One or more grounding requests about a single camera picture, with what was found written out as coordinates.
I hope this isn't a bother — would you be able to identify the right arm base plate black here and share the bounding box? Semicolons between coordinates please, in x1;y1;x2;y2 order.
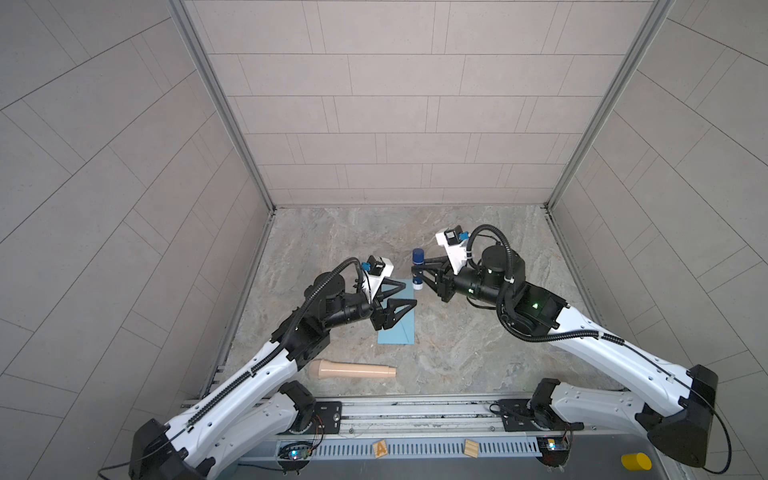
489;399;584;432

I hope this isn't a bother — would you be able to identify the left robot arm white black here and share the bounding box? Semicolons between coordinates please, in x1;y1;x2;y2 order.
123;256;417;479

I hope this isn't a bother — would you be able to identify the yellow cylinder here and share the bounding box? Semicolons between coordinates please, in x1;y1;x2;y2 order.
621;452;653;472

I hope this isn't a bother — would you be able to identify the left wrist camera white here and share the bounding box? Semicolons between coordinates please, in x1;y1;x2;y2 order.
362;255;394;302

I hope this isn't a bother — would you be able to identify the aluminium mounting rail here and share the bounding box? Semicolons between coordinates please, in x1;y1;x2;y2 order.
324;379;650;438

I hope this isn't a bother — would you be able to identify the left circuit board with wires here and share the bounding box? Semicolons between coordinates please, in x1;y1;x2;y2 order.
278;441;315;461

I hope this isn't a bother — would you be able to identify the beige plastic toy microphone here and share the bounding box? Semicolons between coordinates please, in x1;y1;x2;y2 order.
308;359;397;379

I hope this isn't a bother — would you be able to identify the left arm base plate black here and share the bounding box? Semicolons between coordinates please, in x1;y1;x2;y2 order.
286;401;343;435

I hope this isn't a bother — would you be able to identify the right circuit board with wires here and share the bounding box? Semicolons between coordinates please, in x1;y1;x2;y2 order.
536;436;570;468

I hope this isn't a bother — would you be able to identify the grey slotted cable duct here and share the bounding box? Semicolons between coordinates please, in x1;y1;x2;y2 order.
309;436;541;461

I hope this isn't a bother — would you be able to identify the plain wooden block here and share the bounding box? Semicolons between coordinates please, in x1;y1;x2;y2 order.
463;439;480;458

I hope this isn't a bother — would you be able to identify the wooden letter A block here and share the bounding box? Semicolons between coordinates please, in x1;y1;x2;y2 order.
372;440;389;459

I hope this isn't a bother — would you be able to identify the blue white glue stick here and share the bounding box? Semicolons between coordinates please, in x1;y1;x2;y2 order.
411;263;423;291

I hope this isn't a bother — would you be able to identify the teal paper envelope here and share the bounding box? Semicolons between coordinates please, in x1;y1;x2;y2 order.
378;280;416;345

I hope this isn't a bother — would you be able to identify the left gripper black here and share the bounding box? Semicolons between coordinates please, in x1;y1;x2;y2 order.
315;281;412;335

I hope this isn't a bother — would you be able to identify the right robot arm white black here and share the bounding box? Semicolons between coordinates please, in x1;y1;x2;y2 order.
411;224;722;469

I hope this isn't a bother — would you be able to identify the dark blue glue stick cap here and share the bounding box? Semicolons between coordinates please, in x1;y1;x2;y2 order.
412;248;425;265

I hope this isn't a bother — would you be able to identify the circuit board with wires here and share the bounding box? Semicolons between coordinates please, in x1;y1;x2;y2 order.
536;436;570;468
278;441;315;461

